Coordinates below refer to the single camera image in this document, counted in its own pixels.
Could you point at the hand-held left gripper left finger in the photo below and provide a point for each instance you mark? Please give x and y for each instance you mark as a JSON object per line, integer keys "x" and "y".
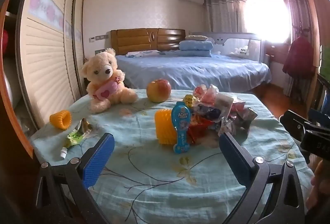
{"x": 99, "y": 162}

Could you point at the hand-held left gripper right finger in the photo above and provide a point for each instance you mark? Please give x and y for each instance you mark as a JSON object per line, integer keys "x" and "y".
{"x": 233, "y": 159}

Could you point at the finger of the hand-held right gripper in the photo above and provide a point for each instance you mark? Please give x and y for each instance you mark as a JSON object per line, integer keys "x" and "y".
{"x": 294, "y": 123}

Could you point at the pile of snack wrappers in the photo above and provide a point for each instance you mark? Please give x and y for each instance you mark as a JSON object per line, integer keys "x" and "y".
{"x": 221, "y": 115}

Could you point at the person's right hand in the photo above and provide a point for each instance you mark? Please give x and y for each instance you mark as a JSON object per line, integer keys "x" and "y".
{"x": 321, "y": 182}

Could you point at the green squeeze pouch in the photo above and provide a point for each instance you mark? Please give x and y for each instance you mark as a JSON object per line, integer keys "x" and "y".
{"x": 76, "y": 135}

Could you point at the floral light blue tablecloth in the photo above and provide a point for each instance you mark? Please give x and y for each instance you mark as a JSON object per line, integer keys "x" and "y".
{"x": 144, "y": 175}

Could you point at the yellow ribbed cup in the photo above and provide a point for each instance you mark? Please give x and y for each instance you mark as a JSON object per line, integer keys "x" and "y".
{"x": 58, "y": 120}

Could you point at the red coat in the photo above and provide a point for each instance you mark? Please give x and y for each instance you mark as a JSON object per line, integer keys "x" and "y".
{"x": 299, "y": 59}

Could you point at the blue toy comb package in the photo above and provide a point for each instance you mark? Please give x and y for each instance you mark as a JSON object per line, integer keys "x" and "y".
{"x": 180, "y": 120}

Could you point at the small drawer cabinet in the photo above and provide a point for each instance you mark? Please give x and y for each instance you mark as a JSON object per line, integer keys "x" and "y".
{"x": 277, "y": 52}

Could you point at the yellow spiky roller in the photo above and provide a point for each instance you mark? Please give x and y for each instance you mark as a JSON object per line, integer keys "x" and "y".
{"x": 163, "y": 126}

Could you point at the cream teddy bear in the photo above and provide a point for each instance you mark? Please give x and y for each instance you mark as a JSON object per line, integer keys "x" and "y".
{"x": 103, "y": 72}

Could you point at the red yellow apple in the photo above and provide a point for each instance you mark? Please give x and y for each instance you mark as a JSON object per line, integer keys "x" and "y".
{"x": 158, "y": 91}

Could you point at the wooden coat stand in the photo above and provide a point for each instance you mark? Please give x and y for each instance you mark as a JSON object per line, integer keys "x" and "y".
{"x": 305, "y": 30}

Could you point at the bed with blue sheet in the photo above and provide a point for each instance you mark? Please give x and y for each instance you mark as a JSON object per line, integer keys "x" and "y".
{"x": 193, "y": 69}

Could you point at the white louvered wardrobe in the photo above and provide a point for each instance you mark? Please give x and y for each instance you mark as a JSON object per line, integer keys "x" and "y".
{"x": 43, "y": 59}

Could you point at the white blue printed cloth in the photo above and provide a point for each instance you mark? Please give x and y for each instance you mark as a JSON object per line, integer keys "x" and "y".
{"x": 144, "y": 53}

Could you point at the folded blue quilt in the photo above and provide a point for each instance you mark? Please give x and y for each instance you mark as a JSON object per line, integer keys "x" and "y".
{"x": 196, "y": 47}

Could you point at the beige pillow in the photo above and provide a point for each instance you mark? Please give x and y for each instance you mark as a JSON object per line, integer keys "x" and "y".
{"x": 196, "y": 37}

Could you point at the wooden headboard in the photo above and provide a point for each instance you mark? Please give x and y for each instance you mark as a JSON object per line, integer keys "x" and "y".
{"x": 139, "y": 39}

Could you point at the grey bed guard rail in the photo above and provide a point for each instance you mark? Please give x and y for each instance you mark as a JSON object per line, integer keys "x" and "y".
{"x": 232, "y": 41}

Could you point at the small photo frame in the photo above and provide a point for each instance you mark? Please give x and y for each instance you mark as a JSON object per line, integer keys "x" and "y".
{"x": 99, "y": 51}

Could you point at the white wall switch panel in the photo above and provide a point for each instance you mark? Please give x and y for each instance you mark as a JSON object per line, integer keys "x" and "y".
{"x": 98, "y": 38}

